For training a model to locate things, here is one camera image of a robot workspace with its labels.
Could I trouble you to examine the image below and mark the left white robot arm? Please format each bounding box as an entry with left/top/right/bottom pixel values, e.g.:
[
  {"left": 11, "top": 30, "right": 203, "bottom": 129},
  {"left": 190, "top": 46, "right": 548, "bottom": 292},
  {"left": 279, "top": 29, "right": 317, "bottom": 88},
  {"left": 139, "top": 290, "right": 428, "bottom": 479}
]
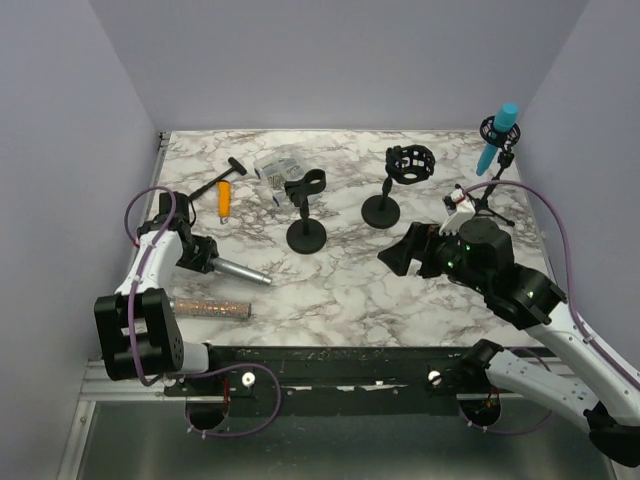
[{"left": 94, "top": 187, "right": 222, "bottom": 395}]

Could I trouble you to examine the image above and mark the black round-base mic stand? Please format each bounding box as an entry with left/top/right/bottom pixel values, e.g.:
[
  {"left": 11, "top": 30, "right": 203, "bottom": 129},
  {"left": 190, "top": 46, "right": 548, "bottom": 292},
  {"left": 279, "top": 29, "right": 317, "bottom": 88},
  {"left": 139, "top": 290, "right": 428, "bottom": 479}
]
[{"left": 284, "top": 169, "right": 327, "bottom": 255}]

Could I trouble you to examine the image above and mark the black T-handle tool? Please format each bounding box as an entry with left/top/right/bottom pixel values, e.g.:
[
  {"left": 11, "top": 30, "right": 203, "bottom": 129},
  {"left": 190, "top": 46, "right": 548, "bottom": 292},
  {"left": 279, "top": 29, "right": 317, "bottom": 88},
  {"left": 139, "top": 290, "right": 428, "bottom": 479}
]
[{"left": 188, "top": 157, "right": 247, "bottom": 201}]

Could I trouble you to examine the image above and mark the clear plastic screw box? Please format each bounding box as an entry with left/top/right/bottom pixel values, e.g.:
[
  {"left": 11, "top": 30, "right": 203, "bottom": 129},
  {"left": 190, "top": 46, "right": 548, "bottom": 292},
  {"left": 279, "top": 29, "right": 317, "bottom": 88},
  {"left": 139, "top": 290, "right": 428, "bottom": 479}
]
[{"left": 253, "top": 145, "right": 308, "bottom": 207}]

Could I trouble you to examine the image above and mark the tall grey microphone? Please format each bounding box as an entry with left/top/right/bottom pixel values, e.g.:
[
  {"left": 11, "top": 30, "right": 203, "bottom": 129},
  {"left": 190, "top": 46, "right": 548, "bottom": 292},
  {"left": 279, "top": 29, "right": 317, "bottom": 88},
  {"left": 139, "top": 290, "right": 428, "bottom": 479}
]
[{"left": 210, "top": 257, "right": 273, "bottom": 286}]

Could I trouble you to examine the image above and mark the glitter handle microphone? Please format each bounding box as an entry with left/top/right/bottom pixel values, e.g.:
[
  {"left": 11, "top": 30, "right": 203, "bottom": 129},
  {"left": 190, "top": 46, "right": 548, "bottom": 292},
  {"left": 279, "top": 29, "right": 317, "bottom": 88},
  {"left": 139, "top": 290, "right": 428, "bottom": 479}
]
[{"left": 170, "top": 298, "right": 252, "bottom": 320}]

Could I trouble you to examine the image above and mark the black shock-mount mic stand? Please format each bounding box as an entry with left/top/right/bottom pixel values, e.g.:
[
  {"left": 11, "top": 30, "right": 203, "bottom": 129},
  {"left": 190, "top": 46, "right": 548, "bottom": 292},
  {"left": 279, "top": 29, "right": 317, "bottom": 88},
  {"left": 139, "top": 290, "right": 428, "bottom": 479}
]
[{"left": 360, "top": 144, "right": 437, "bottom": 230}]

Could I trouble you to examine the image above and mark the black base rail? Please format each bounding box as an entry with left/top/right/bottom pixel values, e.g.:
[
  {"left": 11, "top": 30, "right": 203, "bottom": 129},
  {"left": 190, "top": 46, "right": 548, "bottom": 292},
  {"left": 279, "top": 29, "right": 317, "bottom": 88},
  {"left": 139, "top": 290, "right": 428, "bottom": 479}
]
[{"left": 164, "top": 347, "right": 493, "bottom": 418}]

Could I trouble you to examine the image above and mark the blue microphone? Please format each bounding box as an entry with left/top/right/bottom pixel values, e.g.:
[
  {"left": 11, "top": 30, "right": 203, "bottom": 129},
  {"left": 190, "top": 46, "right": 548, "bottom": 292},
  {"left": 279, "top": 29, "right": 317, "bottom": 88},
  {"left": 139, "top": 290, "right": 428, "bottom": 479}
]
[{"left": 476, "top": 103, "right": 520, "bottom": 176}]

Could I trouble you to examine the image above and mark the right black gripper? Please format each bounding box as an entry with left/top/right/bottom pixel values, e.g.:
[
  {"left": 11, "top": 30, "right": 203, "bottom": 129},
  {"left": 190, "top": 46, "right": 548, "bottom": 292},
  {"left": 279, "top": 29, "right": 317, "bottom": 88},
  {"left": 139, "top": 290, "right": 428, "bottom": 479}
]
[{"left": 379, "top": 219, "right": 491, "bottom": 294}]

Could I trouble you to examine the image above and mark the black tripod mic stand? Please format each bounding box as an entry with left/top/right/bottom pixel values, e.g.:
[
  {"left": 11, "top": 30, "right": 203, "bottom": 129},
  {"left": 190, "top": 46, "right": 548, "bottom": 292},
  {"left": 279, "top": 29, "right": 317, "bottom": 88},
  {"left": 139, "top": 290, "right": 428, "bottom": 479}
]
[{"left": 469, "top": 115, "right": 523, "bottom": 228}]

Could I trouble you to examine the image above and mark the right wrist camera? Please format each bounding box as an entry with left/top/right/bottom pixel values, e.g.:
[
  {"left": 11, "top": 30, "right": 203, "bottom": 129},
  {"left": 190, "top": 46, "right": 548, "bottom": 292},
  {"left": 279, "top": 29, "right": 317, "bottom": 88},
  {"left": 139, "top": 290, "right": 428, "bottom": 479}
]
[{"left": 438, "top": 185, "right": 476, "bottom": 236}]

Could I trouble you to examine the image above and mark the orange utility knife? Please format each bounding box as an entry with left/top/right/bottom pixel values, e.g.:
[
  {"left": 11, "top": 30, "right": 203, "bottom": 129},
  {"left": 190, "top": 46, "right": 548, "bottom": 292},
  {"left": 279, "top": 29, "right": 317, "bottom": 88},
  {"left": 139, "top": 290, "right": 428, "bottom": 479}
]
[{"left": 217, "top": 180, "right": 232, "bottom": 224}]

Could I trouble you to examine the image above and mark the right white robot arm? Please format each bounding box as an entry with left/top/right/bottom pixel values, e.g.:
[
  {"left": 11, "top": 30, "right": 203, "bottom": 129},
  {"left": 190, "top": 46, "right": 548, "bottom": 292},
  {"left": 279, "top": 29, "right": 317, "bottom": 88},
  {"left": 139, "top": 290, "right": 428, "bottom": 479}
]
[{"left": 378, "top": 217, "right": 639, "bottom": 468}]

